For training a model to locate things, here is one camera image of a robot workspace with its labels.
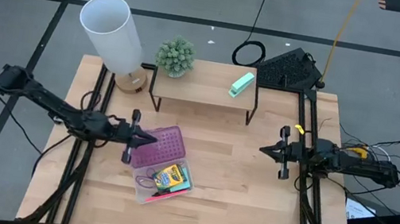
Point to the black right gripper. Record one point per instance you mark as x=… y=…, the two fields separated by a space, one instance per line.
x=296 y=153

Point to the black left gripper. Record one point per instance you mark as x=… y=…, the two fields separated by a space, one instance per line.
x=120 y=131

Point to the purple pencil box lid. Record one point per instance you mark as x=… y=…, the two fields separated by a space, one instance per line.
x=166 y=147

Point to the yellow green crayon box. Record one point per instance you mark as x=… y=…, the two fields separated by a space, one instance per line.
x=169 y=175

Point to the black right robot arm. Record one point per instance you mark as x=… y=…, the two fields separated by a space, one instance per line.
x=368 y=170

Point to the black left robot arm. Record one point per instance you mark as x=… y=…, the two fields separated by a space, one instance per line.
x=48 y=102

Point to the clear plastic pencil box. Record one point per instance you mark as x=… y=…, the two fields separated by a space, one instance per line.
x=142 y=196

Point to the mint green stapler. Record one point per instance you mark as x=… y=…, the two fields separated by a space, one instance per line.
x=241 y=84

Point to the wooden shelf riser black legs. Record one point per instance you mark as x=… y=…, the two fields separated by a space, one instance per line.
x=204 y=84

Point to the green potted succulent plant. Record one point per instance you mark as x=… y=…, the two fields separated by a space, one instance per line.
x=175 y=56

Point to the white shade table lamp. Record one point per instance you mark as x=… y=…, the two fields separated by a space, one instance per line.
x=111 y=33

